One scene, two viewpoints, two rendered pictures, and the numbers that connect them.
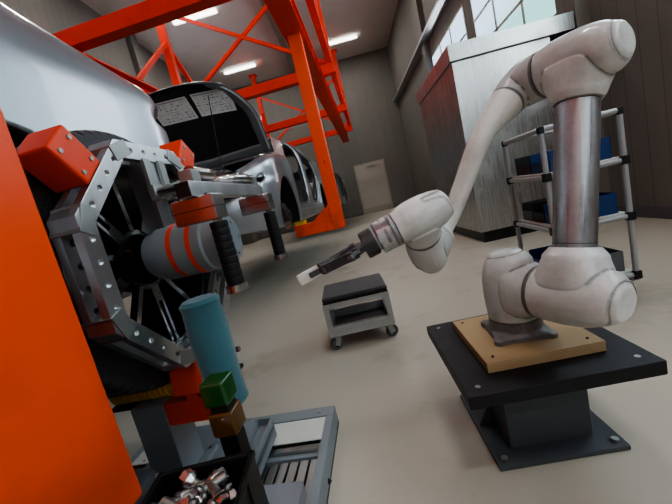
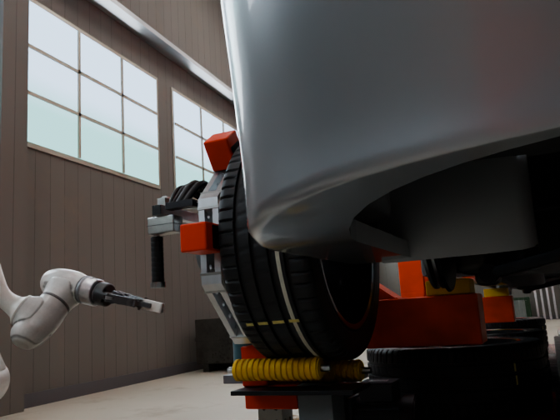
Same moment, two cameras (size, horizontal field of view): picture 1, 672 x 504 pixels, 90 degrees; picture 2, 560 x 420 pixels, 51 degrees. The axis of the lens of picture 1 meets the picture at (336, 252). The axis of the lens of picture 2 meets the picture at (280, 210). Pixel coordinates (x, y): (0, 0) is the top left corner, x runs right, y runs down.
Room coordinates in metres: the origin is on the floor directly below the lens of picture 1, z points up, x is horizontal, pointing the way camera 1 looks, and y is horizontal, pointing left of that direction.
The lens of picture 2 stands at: (2.54, 0.97, 0.65)
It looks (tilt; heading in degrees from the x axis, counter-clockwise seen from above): 10 degrees up; 196
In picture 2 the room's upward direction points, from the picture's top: 4 degrees counter-clockwise
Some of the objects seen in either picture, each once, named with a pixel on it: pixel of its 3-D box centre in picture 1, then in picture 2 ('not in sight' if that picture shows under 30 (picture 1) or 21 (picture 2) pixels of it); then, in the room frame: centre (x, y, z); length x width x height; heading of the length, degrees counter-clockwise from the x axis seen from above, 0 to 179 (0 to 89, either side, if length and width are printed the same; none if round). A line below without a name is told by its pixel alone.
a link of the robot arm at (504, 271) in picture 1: (511, 282); not in sight; (1.03, -0.52, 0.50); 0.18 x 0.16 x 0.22; 23
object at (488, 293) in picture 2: not in sight; (468, 296); (-1.47, 1.06, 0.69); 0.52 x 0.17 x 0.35; 82
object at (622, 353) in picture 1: (524, 380); not in sight; (1.04, -0.52, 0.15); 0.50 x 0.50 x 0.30; 85
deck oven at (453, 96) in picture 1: (492, 146); not in sight; (4.60, -2.38, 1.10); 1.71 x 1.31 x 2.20; 175
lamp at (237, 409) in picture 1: (227, 418); not in sight; (0.49, 0.23, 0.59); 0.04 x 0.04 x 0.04; 82
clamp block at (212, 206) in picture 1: (199, 209); not in sight; (0.68, 0.24, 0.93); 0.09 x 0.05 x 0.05; 82
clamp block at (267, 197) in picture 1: (256, 203); (165, 225); (1.02, 0.20, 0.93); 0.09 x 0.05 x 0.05; 82
